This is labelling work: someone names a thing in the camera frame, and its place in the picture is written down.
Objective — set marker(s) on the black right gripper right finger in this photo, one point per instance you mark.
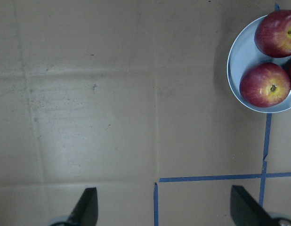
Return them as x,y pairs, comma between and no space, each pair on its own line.
246,211

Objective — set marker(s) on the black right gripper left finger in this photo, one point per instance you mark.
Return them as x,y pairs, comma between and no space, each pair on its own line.
85,212

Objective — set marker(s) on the red apple plate lower left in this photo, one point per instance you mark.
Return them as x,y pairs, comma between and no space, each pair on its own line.
265,85

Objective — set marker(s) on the white plate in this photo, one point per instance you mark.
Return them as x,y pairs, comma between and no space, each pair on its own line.
244,55

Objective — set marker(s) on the red apple plate top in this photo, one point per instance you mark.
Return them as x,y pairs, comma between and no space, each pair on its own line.
273,35

